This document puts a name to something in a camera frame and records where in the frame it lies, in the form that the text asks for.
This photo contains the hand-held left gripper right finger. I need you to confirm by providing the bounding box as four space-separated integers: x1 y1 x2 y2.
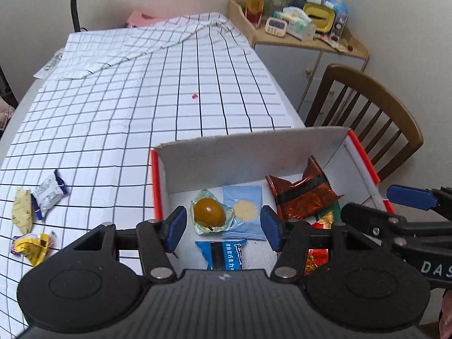
260 205 382 284

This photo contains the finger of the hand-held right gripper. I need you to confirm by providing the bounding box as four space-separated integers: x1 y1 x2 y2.
340 202 412 252
386 184 452 216

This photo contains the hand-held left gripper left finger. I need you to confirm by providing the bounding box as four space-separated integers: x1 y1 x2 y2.
69 205 188 284

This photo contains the green snack packet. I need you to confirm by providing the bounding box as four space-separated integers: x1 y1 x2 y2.
314 201 342 221

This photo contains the clear packet with brown egg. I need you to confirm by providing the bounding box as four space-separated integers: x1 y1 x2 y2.
190 189 235 236

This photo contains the light blue snack packet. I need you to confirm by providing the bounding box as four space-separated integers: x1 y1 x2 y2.
222 184 269 241

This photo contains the brown foil snack packet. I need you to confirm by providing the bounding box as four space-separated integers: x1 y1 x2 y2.
265 156 345 221

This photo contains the red snack bag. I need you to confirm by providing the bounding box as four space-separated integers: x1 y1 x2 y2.
304 210 336 276

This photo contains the red cardboard box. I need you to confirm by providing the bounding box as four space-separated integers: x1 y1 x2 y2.
148 126 396 272

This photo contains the white blue snack packet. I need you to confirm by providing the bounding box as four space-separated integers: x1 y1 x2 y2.
30 169 69 221

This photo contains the golden candy packet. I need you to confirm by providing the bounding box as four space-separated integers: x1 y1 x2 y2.
12 231 57 267

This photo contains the pale yellow snack packet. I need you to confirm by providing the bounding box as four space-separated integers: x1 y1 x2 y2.
11 187 36 235

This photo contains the brown wooden chair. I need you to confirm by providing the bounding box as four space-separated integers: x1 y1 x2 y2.
304 64 424 184

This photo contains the white checkered tablecloth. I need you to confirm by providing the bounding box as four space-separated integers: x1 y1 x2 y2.
0 12 308 338

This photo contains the wooden top side cabinet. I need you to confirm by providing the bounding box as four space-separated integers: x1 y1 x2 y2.
227 0 371 114

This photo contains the flat printed packet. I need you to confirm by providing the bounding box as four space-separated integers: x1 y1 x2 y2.
323 35 354 52

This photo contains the yellow tissue holder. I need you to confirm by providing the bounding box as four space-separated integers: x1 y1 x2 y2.
303 2 336 34

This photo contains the green white tissue pack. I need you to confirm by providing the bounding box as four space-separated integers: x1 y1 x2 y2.
282 6 317 41

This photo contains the white kitchen timer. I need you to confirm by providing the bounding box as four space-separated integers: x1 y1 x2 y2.
265 17 288 36

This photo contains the blue white container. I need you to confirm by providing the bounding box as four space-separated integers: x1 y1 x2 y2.
327 0 350 18

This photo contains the crumpled printed paper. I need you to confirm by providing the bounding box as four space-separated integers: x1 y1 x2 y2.
33 51 66 78

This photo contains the pink pouch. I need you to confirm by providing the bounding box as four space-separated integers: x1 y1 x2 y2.
125 10 166 29

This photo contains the orange drink bottle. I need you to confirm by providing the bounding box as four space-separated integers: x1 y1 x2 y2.
245 0 266 29

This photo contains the grey desk lamp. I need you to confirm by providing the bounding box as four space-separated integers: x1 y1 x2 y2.
71 0 122 33

